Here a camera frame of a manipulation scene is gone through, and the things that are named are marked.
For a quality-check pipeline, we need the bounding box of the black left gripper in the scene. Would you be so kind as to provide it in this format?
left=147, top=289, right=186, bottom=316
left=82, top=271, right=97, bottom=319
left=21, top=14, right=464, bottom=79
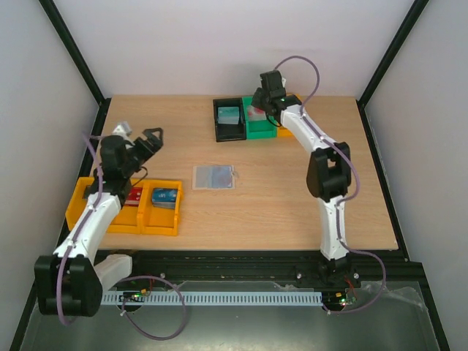
left=122, top=128, right=163, bottom=177

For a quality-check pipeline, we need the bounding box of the cream leather card holder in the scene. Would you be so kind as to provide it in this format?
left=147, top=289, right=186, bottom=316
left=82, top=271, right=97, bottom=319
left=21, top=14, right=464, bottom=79
left=192, top=165, right=235, bottom=190

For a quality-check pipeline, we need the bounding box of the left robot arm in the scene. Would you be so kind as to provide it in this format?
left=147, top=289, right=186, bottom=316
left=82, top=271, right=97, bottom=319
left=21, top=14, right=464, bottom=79
left=34, top=123, right=164, bottom=325

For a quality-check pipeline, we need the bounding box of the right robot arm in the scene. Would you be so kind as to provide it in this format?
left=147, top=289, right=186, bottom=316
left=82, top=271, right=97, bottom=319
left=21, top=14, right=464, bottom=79
left=252, top=70, right=352, bottom=287

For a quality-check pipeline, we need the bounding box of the blue VIP card stack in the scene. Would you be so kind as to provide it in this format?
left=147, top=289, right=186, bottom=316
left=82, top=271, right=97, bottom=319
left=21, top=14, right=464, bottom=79
left=151, top=188, right=178, bottom=209

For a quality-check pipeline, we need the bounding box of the red card stack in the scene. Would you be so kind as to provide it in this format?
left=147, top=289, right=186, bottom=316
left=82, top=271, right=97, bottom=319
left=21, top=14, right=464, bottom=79
left=124, top=187, right=143, bottom=207

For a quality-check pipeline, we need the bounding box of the yellow bin with blue cards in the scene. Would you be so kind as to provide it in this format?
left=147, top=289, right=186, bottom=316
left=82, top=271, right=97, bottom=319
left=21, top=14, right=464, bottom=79
left=138, top=179, right=184, bottom=236

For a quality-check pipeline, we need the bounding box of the yellow bin with red cards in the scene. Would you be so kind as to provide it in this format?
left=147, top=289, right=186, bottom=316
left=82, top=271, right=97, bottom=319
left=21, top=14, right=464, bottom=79
left=65, top=177, right=143, bottom=234

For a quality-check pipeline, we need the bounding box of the green bin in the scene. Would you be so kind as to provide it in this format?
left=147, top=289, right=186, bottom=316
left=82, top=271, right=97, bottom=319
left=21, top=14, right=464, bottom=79
left=242, top=97, right=277, bottom=140

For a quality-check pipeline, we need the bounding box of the yellow bin at back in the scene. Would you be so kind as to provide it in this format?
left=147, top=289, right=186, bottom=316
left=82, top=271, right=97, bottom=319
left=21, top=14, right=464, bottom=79
left=275, top=94, right=302, bottom=138

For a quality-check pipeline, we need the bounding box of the black bin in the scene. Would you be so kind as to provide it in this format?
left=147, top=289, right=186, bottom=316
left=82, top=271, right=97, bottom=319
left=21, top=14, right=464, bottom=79
left=213, top=97, right=246, bottom=143

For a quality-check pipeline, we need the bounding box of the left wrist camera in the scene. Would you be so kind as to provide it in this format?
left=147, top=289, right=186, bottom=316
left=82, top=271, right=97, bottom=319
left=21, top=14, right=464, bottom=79
left=111, top=121, right=132, bottom=141

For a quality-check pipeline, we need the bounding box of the light blue cable duct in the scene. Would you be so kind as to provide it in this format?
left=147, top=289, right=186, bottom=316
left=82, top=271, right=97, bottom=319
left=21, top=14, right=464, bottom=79
left=101, top=291, right=322, bottom=306

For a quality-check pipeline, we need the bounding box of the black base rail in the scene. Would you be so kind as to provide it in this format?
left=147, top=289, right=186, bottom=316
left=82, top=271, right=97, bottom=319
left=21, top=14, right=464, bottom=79
left=38, top=249, right=429, bottom=290

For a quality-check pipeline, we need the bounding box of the black frame post left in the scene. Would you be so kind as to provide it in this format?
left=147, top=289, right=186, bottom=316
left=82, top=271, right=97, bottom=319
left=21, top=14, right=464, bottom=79
left=38, top=0, right=110, bottom=110

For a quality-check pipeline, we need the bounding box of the black frame post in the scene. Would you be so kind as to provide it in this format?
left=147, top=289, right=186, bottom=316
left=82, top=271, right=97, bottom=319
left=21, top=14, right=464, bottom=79
left=358, top=0, right=431, bottom=107
left=38, top=0, right=110, bottom=110

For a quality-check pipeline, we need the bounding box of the black frame post right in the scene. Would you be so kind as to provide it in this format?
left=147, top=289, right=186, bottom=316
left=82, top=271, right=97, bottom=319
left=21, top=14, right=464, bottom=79
left=358, top=0, right=431, bottom=107

